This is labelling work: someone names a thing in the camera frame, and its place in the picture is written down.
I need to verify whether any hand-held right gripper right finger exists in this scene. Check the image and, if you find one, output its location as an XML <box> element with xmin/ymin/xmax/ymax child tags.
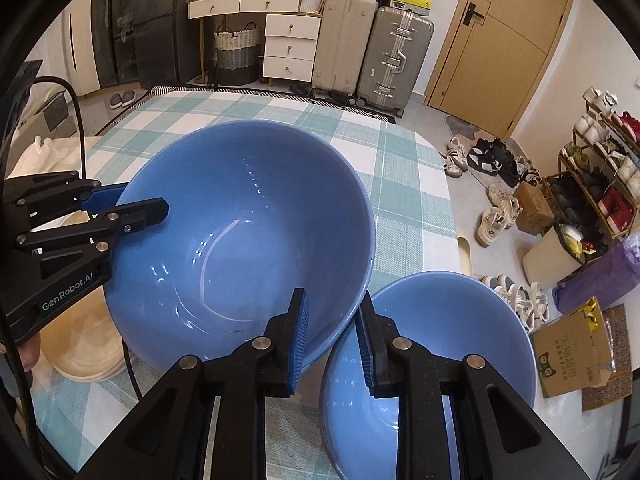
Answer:
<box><xmin>356</xmin><ymin>291</ymin><xmax>591</xmax><ymax>480</ymax></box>

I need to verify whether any white drawer unit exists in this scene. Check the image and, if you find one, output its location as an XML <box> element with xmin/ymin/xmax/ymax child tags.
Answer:
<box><xmin>262</xmin><ymin>13</ymin><xmax>324</xmax><ymax>82</ymax></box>

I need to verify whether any beige suitcase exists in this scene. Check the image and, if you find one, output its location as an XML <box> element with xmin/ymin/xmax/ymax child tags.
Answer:
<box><xmin>312</xmin><ymin>0</ymin><xmax>380</xmax><ymax>99</ymax></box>

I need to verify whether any small cardboard box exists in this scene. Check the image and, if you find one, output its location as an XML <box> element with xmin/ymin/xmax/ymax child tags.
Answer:
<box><xmin>514</xmin><ymin>181</ymin><xmax>557</xmax><ymax>236</ymax></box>

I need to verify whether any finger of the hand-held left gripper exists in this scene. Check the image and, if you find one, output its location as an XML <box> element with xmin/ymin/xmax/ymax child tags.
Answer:
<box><xmin>2</xmin><ymin>170</ymin><xmax>127</xmax><ymax>235</ymax></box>
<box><xmin>16</xmin><ymin>197</ymin><xmax>171</xmax><ymax>262</ymax></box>

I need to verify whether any grey white woven basket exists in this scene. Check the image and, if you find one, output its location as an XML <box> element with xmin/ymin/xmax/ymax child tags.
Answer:
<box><xmin>213</xmin><ymin>22</ymin><xmax>264</xmax><ymax>87</ymax></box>

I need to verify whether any white plastic bag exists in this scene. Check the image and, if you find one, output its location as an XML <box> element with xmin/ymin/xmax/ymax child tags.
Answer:
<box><xmin>10</xmin><ymin>136</ymin><xmax>86</xmax><ymax>177</ymax></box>

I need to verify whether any white trash bin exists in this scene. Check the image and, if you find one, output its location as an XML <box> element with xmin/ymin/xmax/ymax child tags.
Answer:
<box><xmin>522</xmin><ymin>219</ymin><xmax>609</xmax><ymax>287</ymax></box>

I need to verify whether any grey door mat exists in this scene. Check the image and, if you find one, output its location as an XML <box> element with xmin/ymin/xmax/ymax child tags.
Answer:
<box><xmin>444</xmin><ymin>114</ymin><xmax>479</xmax><ymax>139</ymax></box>

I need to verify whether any dark glass cabinet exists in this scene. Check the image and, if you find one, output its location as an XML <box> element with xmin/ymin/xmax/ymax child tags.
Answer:
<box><xmin>92</xmin><ymin>0</ymin><xmax>146</xmax><ymax>89</ymax></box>

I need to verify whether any large printed cardboard box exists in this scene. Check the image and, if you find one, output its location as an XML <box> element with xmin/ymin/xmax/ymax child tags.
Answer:
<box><xmin>529</xmin><ymin>299</ymin><xmax>620</xmax><ymax>399</ymax></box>

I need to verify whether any white vanity desk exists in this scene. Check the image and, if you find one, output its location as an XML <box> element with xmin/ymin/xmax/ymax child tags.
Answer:
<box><xmin>187</xmin><ymin>0</ymin><xmax>327</xmax><ymax>86</ymax></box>

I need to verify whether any grey white appliance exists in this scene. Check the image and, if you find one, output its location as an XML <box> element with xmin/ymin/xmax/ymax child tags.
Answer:
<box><xmin>29</xmin><ymin>86</ymin><xmax>82</xmax><ymax>137</ymax></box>

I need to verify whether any blue bowl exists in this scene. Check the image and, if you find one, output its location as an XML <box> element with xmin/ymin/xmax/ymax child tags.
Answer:
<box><xmin>102</xmin><ymin>120</ymin><xmax>377</xmax><ymax>374</ymax></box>
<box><xmin>319</xmin><ymin>270</ymin><xmax>539</xmax><ymax>480</ymax></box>

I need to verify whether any green plaid tablecloth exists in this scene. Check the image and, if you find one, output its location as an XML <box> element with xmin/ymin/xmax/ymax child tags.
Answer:
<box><xmin>27</xmin><ymin>87</ymin><xmax>459</xmax><ymax>480</ymax></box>

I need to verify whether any small cream plate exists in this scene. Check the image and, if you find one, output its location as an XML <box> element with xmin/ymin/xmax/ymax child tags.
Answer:
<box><xmin>42</xmin><ymin>287</ymin><xmax>126</xmax><ymax>367</ymax></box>

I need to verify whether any person's left hand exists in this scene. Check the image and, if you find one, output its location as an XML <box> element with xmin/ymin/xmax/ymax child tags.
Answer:
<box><xmin>21</xmin><ymin>333</ymin><xmax>42</xmax><ymax>372</ymax></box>

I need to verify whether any large cream plate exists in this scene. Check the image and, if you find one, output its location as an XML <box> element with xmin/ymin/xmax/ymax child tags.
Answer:
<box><xmin>40</xmin><ymin>285</ymin><xmax>132</xmax><ymax>385</ymax></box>

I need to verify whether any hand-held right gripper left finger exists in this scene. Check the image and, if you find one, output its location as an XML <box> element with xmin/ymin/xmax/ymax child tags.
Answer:
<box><xmin>75</xmin><ymin>288</ymin><xmax>310</xmax><ymax>480</ymax></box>

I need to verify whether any silver suitcase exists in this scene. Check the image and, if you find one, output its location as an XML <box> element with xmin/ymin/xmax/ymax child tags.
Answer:
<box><xmin>357</xmin><ymin>6</ymin><xmax>435</xmax><ymax>112</ymax></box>

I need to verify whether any purple plastic bag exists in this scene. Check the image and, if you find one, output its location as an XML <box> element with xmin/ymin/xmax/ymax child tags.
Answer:
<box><xmin>552</xmin><ymin>241</ymin><xmax>640</xmax><ymax>314</ymax></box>

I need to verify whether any black refrigerator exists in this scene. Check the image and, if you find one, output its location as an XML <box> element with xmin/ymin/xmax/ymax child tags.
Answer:
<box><xmin>131</xmin><ymin>0</ymin><xmax>221</xmax><ymax>90</ymax></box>

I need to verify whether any group of shoes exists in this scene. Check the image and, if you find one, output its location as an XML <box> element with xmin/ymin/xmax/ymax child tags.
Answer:
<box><xmin>438</xmin><ymin>135</ymin><xmax>552</xmax><ymax>332</ymax></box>

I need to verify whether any black cable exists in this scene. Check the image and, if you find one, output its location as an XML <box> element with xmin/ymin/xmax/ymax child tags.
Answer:
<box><xmin>35</xmin><ymin>76</ymin><xmax>146</xmax><ymax>403</ymax></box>

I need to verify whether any gold shoe rack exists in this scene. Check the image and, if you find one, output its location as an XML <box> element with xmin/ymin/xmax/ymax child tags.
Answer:
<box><xmin>556</xmin><ymin>86</ymin><xmax>640</xmax><ymax>242</ymax></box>

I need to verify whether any wooden door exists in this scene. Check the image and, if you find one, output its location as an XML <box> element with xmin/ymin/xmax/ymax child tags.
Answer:
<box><xmin>424</xmin><ymin>0</ymin><xmax>577</xmax><ymax>142</ymax></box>

